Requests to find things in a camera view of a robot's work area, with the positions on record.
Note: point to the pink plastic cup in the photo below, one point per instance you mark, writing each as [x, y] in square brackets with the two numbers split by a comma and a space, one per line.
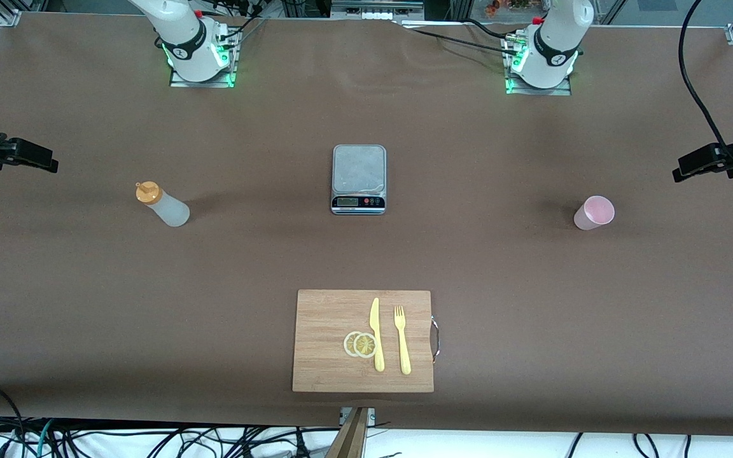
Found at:
[592, 215]

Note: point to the orange-capped translucent bottle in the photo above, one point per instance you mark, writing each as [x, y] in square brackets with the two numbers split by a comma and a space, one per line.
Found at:
[172, 210]

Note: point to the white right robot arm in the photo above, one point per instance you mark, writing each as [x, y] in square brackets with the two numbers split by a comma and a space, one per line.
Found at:
[182, 60]

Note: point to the brown table cover sheet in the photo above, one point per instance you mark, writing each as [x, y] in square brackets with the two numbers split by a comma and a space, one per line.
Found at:
[532, 267]

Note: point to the orange flower decoration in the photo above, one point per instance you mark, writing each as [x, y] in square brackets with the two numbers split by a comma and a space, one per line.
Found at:
[500, 7]

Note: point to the silver digital kitchen scale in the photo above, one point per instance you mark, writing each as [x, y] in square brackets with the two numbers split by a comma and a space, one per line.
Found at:
[358, 172]

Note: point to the wooden cutting board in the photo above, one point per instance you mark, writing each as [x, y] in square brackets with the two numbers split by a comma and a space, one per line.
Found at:
[322, 343]

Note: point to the yellow plastic fork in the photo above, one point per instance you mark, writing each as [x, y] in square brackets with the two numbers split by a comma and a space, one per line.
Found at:
[403, 346]

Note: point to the white power strip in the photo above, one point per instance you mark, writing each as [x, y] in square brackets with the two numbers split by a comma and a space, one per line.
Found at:
[379, 14]

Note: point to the yellow plastic knife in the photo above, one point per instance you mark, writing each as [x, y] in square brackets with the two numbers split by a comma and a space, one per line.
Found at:
[376, 331]

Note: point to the lemon slice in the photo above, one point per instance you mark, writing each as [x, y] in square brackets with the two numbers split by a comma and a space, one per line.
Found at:
[365, 345]
[348, 344]

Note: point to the wooden beam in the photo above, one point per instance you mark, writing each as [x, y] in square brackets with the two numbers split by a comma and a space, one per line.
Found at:
[349, 439]

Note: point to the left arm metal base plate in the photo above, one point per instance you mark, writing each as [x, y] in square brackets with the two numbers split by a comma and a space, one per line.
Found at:
[541, 91]

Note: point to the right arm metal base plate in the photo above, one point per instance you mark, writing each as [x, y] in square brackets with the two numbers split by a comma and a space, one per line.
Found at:
[204, 83]

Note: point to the small metal bracket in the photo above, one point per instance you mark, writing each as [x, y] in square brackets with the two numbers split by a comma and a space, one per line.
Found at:
[370, 416]

